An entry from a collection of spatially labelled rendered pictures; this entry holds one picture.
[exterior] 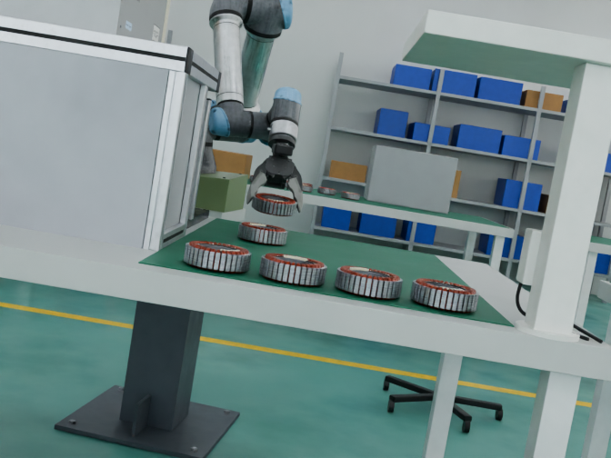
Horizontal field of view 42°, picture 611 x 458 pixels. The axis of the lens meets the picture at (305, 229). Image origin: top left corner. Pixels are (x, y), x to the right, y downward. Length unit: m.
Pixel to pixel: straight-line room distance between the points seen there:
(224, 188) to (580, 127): 1.39
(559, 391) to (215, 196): 1.40
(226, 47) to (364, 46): 6.40
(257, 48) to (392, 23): 6.28
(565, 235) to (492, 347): 0.20
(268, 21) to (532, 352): 1.43
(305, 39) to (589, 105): 7.45
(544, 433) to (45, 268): 0.83
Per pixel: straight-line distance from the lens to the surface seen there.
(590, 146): 1.30
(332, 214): 8.04
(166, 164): 1.46
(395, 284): 1.33
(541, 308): 1.30
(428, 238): 8.13
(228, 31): 2.33
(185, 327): 2.60
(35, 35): 1.54
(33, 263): 1.31
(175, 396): 2.66
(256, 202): 1.99
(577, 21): 9.07
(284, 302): 1.24
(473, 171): 8.71
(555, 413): 1.37
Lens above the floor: 0.96
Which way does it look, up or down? 5 degrees down
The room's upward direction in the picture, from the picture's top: 10 degrees clockwise
